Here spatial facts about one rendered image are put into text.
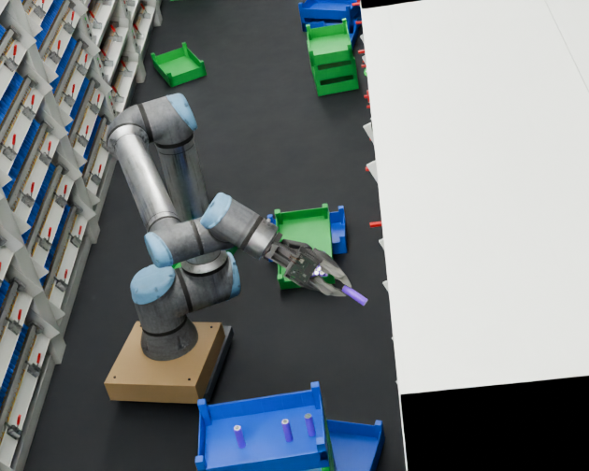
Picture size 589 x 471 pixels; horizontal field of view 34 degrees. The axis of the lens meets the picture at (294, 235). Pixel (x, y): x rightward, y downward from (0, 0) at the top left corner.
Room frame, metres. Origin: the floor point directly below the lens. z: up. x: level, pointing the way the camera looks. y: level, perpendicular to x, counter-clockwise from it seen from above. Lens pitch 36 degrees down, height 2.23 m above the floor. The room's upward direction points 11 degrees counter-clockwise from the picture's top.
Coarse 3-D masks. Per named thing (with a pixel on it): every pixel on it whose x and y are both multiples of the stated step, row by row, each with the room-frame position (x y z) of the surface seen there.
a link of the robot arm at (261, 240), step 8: (264, 224) 1.82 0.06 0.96; (272, 224) 1.83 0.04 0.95; (256, 232) 1.80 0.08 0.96; (264, 232) 1.80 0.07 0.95; (272, 232) 1.80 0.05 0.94; (256, 240) 1.79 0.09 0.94; (264, 240) 1.78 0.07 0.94; (272, 240) 1.79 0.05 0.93; (248, 248) 1.79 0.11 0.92; (256, 248) 1.78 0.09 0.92; (264, 248) 1.78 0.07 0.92; (256, 256) 1.78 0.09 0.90
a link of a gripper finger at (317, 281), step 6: (318, 276) 1.77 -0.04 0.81; (312, 282) 1.75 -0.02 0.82; (318, 282) 1.76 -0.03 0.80; (324, 282) 1.76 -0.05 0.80; (318, 288) 1.76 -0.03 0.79; (324, 288) 1.75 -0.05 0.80; (330, 288) 1.75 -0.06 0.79; (336, 288) 1.76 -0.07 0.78; (330, 294) 1.74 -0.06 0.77; (336, 294) 1.74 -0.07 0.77; (342, 294) 1.74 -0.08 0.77
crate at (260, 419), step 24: (312, 384) 1.68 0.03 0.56; (216, 408) 1.70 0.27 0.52; (240, 408) 1.70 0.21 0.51; (264, 408) 1.70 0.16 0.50; (288, 408) 1.69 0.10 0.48; (312, 408) 1.68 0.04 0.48; (216, 432) 1.66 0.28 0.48; (264, 432) 1.63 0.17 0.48; (216, 456) 1.59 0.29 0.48; (240, 456) 1.57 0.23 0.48; (264, 456) 1.56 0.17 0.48; (288, 456) 1.50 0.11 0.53; (312, 456) 1.49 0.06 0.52
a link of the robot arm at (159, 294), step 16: (144, 272) 2.49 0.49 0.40; (160, 272) 2.46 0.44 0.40; (176, 272) 2.47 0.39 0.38; (144, 288) 2.40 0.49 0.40; (160, 288) 2.39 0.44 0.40; (176, 288) 2.41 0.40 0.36; (144, 304) 2.38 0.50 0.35; (160, 304) 2.38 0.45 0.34; (176, 304) 2.39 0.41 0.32; (144, 320) 2.39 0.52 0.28; (160, 320) 2.37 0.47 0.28; (176, 320) 2.39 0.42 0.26
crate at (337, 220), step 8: (272, 216) 3.12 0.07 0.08; (336, 216) 3.09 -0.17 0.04; (344, 216) 3.06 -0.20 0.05; (336, 224) 3.08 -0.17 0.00; (344, 224) 3.00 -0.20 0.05; (336, 232) 3.03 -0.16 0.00; (344, 232) 2.95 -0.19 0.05; (336, 240) 2.98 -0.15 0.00; (344, 240) 2.89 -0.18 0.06; (336, 248) 2.90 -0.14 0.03; (344, 248) 2.89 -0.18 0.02
